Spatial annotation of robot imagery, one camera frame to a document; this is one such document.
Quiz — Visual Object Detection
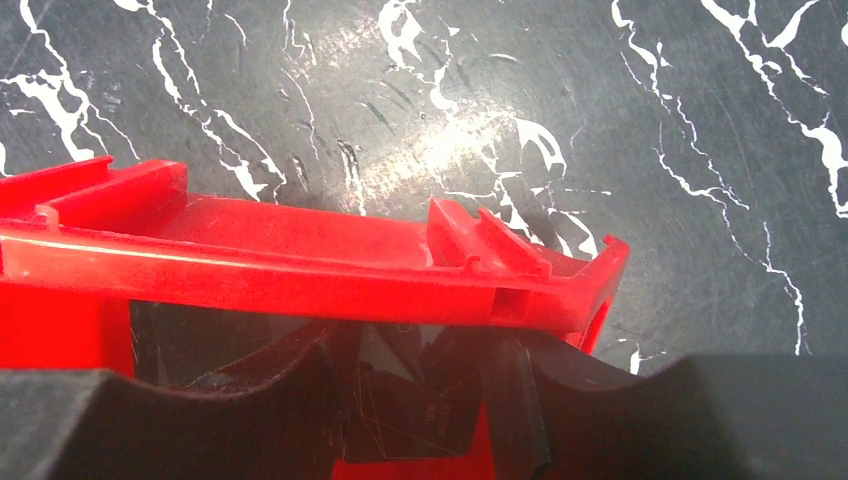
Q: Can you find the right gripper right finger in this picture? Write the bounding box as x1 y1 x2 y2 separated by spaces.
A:
480 329 847 479

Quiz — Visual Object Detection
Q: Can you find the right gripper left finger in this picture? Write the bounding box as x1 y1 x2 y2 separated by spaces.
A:
1 321 361 479

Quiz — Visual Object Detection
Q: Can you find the black credit card stack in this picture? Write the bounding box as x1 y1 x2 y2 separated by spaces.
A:
131 301 482 463

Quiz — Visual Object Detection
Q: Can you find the red plastic bin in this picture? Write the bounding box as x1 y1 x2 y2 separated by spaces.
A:
1 156 630 479

